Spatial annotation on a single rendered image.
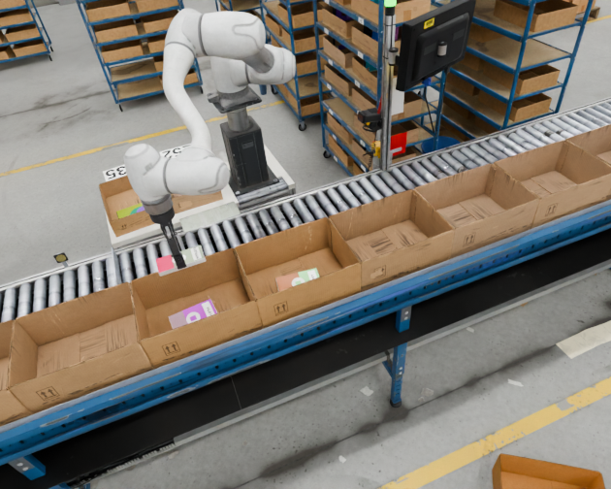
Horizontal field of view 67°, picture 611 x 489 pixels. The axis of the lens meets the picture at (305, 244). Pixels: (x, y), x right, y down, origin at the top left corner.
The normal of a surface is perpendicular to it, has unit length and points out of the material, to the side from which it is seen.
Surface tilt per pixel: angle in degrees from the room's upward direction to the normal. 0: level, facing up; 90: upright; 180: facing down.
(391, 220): 89
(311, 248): 89
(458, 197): 89
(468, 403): 0
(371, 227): 89
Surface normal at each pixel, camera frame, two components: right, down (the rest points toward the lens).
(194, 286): 0.36, 0.60
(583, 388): -0.08, -0.73
